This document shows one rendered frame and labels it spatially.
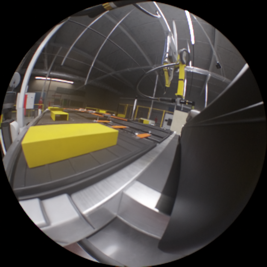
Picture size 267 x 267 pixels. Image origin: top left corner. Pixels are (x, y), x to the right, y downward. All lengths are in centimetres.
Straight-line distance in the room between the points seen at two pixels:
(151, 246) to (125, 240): 8
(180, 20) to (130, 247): 977
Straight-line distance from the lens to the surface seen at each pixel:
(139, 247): 31
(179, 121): 467
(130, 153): 15
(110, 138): 15
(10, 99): 75
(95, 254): 71
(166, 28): 244
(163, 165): 17
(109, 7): 33
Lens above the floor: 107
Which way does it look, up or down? 12 degrees down
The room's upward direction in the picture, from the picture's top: 13 degrees clockwise
